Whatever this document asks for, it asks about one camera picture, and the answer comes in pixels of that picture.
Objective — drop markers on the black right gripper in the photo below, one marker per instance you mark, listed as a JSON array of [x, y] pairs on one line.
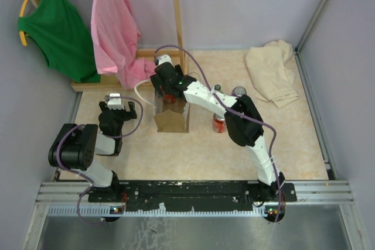
[[157, 83]]

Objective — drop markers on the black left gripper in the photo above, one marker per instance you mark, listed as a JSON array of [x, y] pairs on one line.
[[132, 114]]

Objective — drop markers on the canvas bag with rope handles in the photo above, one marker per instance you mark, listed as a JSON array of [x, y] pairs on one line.
[[169, 118]]

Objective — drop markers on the green-capped Chang soda bottle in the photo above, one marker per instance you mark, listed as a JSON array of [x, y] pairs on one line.
[[217, 87]]

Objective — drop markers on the purple Fanta soda can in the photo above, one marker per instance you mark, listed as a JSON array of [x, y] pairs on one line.
[[238, 91]]

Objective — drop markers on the red Coke can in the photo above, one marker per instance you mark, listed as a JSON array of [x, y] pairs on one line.
[[218, 124], [168, 98]]

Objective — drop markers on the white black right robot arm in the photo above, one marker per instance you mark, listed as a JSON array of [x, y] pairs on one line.
[[244, 122]]

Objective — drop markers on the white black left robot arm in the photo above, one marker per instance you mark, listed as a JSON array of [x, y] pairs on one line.
[[75, 146]]

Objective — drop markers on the pink t-shirt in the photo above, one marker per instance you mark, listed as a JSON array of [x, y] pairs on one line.
[[115, 35]]

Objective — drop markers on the green tank top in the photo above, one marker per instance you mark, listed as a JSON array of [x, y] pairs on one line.
[[58, 30]]

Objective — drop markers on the beige folded cloth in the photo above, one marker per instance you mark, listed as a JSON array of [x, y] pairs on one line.
[[272, 80]]

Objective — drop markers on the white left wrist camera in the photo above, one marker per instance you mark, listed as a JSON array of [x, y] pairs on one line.
[[114, 101]]

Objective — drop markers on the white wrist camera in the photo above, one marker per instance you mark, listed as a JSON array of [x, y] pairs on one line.
[[114, 101], [163, 59]]

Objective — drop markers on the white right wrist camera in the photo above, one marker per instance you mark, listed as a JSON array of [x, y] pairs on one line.
[[163, 59]]

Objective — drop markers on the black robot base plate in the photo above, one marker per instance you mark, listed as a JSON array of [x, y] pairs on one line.
[[184, 196]]

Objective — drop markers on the aluminium frame rail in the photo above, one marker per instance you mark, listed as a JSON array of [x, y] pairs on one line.
[[70, 198]]

